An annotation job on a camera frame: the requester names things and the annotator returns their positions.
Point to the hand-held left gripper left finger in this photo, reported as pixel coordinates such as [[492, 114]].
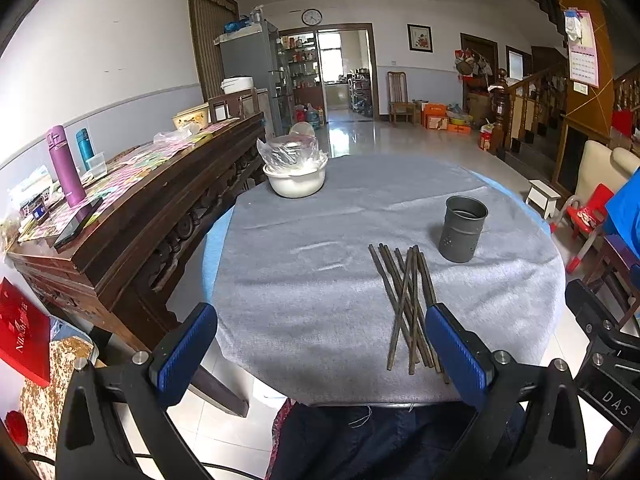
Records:
[[187, 350]]

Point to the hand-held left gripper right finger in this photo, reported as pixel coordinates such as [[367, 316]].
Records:
[[452, 350]]

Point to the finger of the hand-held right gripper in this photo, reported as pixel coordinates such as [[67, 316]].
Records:
[[585, 305]]

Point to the bundle of dark metal chopsticks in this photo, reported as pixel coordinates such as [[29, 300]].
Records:
[[411, 290]]

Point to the grey metal utensil holder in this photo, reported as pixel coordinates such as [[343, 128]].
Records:
[[460, 235]]

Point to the person's right forearm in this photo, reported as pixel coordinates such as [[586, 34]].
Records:
[[615, 447]]

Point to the red child's chair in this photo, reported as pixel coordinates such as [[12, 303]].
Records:
[[590, 215]]

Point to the light blue tablecloth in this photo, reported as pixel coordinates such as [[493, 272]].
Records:
[[212, 255]]

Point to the blue cloth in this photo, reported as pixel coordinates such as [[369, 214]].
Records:
[[625, 210]]

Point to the dark carved wooden sideboard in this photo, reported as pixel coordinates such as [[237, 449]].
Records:
[[125, 250]]

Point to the small white stool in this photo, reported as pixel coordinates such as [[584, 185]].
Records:
[[542, 192]]

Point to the person's dark trousers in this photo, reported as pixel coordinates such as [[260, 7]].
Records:
[[375, 445]]

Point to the gold patterned cushion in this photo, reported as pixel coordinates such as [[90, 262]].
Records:
[[55, 390]]

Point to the beige armchair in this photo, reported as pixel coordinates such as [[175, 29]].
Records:
[[595, 165]]

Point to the red flat box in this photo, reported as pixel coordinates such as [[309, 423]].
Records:
[[22, 335]]

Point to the black smartphone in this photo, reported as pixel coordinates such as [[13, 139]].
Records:
[[77, 222]]

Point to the red gift bag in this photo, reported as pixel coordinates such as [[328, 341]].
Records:
[[487, 140]]

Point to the pink checkered cloth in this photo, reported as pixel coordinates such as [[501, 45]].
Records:
[[150, 160]]

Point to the white plastic bowl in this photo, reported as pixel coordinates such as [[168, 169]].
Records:
[[295, 185]]

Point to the clear plastic cup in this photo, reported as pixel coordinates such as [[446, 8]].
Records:
[[96, 162]]

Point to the clear plastic bag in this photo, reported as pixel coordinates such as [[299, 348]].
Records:
[[172, 136]]

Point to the wooden stair railing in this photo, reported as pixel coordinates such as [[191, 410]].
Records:
[[500, 105]]

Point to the stack of papers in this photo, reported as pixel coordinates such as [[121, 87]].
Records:
[[30, 200]]

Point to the purple thermos bottle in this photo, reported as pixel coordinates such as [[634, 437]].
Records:
[[65, 170]]

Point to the plastic-wrapped steel pot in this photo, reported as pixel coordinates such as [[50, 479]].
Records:
[[290, 152]]

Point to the teal thermos bottle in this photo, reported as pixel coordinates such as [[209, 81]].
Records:
[[85, 150]]

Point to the floral enamel basin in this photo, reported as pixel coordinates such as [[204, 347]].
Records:
[[190, 117]]

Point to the orange cardboard boxes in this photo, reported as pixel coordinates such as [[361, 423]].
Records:
[[435, 117]]

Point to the dark wooden chair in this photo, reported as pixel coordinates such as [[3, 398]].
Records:
[[232, 105]]

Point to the round dish heater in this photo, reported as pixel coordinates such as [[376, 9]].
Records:
[[302, 129]]

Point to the light wooden chair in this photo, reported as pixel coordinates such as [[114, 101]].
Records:
[[398, 90]]

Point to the blue water jug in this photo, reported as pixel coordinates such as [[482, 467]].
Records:
[[314, 116]]

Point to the white rice cooker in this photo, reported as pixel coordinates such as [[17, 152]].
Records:
[[236, 85]]

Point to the grey refrigerator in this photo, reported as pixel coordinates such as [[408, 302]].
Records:
[[245, 60]]

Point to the brown curtain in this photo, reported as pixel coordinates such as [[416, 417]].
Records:
[[210, 40]]

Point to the pink wall calendar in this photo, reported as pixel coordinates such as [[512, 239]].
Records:
[[584, 60]]

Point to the framed wall picture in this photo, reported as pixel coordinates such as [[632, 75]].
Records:
[[419, 38]]

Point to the round wall clock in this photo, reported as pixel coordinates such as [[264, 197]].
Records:
[[312, 17]]

